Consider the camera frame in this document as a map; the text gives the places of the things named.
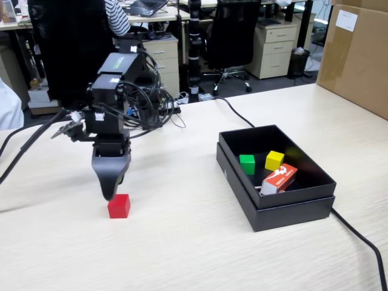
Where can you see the black desk leg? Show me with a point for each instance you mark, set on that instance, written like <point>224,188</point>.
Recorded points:
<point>304,27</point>

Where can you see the black power strip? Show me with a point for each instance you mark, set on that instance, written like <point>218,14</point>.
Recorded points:
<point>174,107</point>

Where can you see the black open box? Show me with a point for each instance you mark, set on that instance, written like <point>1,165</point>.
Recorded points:
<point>291,216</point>

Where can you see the black keyboard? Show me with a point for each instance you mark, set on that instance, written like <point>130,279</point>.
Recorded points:
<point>269,22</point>

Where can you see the yellow wooden cube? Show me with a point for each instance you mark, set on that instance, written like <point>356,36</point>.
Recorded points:
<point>274,160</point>

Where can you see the black mesh office chair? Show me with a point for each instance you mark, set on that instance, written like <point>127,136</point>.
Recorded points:
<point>69,39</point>

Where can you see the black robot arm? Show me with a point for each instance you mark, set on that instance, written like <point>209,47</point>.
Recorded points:
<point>121,65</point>

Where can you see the beige drawer pedestal with lock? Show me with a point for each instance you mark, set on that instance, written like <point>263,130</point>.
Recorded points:
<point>272,60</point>

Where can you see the white shipping label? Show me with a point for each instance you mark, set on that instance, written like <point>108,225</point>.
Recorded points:
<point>346,20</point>

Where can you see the large brown cardboard box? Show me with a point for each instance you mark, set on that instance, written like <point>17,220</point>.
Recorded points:
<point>357,60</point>

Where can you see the red wooden cube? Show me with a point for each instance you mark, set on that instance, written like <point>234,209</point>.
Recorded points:
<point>119,206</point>

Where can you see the person in striped shirt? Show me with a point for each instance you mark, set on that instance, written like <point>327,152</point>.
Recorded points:
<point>118,18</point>

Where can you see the green wooden cube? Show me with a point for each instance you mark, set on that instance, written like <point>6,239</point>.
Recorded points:
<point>247,163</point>

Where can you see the small orange white carton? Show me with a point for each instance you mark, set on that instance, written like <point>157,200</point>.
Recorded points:
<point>279,179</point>

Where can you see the small wrist camera board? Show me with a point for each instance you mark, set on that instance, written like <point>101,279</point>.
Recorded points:
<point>71,130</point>

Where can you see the person in white shirt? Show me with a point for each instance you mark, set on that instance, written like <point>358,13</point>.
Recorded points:
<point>9,109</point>

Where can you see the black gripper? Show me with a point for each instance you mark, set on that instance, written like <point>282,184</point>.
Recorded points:
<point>110,145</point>

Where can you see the small white storage box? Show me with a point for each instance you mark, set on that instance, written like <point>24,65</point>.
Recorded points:
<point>39,95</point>

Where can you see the black trash bin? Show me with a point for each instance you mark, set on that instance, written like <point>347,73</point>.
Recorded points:
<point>298,65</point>

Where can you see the black pole with white bands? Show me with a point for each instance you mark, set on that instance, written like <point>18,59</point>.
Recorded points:
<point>194,45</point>

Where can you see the white desk with laptop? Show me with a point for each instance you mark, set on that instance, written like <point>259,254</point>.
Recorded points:
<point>172,13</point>

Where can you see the black laptop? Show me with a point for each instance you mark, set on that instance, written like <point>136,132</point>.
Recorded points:
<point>145,7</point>

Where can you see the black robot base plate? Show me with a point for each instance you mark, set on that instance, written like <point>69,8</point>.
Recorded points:
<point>148,119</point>

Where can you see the black cardboard box tray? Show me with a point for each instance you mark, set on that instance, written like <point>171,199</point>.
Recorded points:
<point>291,198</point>

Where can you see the small desktop sign frame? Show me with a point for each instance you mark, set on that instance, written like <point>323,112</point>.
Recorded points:
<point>9,12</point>

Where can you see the black office chair with castors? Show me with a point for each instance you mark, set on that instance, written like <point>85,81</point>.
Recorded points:
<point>233,36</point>

